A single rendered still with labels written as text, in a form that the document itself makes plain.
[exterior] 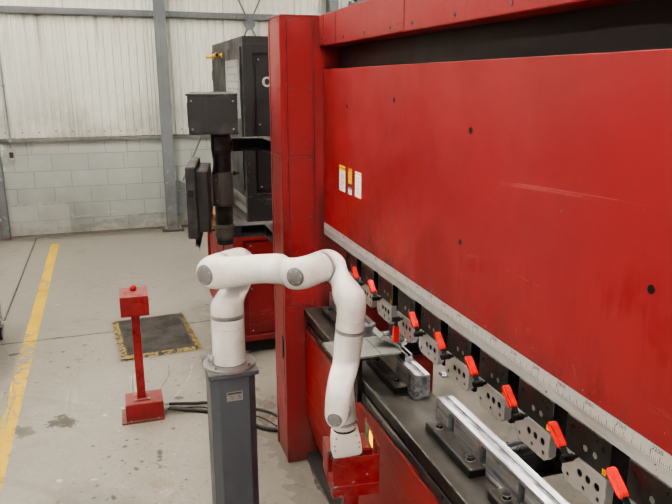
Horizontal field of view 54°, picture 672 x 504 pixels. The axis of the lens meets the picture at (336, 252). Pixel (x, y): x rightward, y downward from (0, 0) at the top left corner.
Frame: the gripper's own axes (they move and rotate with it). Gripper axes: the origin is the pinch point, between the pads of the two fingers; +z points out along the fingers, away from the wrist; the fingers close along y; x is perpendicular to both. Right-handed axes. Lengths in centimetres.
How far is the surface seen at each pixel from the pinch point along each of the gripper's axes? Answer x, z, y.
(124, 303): -183, -10, 93
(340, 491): 4.9, 5.0, 4.0
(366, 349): -38.0, -24.7, -17.0
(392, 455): -7.7, 3.4, -17.4
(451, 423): 8.1, -14.9, -34.2
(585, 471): 75, -38, -42
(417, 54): -41, -132, -44
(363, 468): 4.8, -2.0, -4.4
